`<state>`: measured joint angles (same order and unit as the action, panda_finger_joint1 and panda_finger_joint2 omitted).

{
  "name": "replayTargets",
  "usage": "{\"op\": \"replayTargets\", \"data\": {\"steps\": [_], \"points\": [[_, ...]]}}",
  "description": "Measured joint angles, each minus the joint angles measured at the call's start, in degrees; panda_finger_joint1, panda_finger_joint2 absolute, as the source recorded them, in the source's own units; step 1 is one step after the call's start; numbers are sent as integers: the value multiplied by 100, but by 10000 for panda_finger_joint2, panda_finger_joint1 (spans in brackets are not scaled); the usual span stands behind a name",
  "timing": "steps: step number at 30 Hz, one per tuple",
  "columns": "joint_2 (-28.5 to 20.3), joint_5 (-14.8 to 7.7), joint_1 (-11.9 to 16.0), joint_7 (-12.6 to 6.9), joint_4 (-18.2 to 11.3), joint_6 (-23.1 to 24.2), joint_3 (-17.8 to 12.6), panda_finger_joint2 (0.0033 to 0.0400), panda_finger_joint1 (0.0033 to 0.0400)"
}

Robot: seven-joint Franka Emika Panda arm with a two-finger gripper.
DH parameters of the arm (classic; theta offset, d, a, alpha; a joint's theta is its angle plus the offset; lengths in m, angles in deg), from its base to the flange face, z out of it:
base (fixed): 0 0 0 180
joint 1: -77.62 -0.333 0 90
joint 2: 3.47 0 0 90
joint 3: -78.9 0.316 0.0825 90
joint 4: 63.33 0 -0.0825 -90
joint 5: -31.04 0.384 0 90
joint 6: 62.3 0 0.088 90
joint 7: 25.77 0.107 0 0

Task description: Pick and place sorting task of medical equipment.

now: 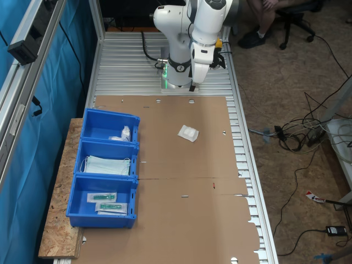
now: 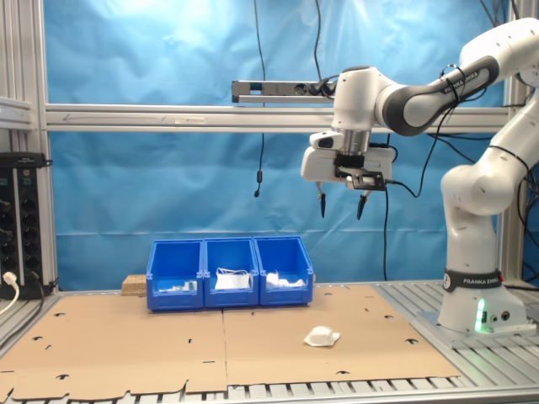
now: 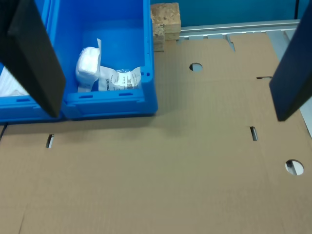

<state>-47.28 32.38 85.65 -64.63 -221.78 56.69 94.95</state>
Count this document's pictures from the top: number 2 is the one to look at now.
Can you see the clear medical packet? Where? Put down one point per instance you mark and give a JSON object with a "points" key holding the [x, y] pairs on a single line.
{"points": [[321, 336]]}

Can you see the blue plastic bin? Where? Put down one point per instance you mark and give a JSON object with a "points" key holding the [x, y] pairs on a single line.
{"points": [[174, 301], [280, 252], [231, 252]]}

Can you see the white bagged packet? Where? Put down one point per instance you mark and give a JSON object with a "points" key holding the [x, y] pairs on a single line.
{"points": [[292, 283], [273, 280]]}

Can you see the silver power strip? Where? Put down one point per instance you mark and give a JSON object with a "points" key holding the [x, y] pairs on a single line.
{"points": [[273, 89]]}

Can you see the white face masks stack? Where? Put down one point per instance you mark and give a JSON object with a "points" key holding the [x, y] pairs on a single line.
{"points": [[231, 282]]}

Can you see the teal printed packet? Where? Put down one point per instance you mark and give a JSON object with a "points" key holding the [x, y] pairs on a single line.
{"points": [[191, 285]]}

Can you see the brown cardboard sheet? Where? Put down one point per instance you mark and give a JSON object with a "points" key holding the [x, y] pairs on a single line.
{"points": [[337, 362], [113, 349]]}

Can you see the flat white packet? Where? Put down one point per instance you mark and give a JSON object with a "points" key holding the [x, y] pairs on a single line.
{"points": [[170, 289]]}

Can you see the horizontal aluminium beam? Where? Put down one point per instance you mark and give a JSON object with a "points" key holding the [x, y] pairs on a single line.
{"points": [[126, 118]]}

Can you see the wooden chipboard block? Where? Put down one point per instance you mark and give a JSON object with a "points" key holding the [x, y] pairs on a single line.
{"points": [[134, 285]]}

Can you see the black socket tower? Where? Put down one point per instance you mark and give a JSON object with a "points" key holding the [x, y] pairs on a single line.
{"points": [[21, 219]]}

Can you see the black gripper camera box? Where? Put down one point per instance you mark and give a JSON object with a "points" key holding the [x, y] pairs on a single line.
{"points": [[358, 162]]}

